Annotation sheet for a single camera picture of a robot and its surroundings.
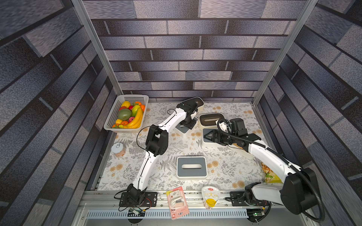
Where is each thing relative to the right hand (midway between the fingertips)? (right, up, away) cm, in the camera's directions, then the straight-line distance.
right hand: (207, 137), depth 81 cm
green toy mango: (-58, +14, +20) cm, 63 cm away
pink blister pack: (-18, -32, -10) cm, 38 cm away
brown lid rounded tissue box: (+5, +9, +23) cm, 25 cm away
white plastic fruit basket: (-66, +7, +19) cm, 69 cm away
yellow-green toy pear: (-52, +17, +23) cm, 59 cm away
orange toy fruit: (-46, +20, +26) cm, 57 cm away
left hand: (-10, +7, +17) cm, 21 cm away
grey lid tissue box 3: (+1, -4, +8) cm, 9 cm away
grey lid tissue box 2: (-15, +4, +16) cm, 22 cm away
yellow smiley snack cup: (-1, -26, -14) cm, 30 cm away
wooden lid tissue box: (+12, -3, -12) cm, 17 cm away
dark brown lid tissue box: (0, +24, +32) cm, 40 cm away
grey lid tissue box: (-9, -19, +2) cm, 21 cm away
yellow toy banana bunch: (-48, +8, +16) cm, 51 cm away
